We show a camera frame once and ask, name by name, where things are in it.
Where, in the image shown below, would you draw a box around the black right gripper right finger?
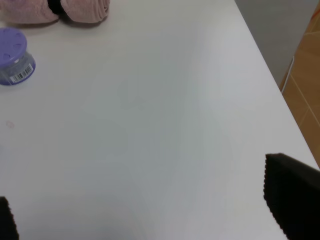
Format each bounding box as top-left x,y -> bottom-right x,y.
263,153 -> 320,240

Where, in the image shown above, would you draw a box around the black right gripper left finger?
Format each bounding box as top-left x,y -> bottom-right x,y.
0,196 -> 20,240

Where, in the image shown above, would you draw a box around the purple lidded jar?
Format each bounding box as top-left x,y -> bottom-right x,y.
0,27 -> 36,86

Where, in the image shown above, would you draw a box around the pink rolled towel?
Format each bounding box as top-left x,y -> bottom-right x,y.
0,0 -> 110,25

